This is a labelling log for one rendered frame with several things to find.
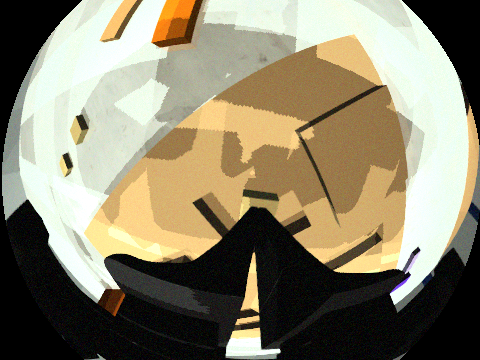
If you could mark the pale yellow square board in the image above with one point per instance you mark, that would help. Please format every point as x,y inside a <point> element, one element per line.
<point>317,127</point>

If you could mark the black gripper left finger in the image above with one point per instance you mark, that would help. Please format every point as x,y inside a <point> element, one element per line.
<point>211,287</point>

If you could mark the purple flat block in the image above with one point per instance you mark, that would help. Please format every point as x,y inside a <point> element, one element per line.
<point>403,281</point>

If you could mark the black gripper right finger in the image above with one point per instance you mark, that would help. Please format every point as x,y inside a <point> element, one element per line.
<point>295,289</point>

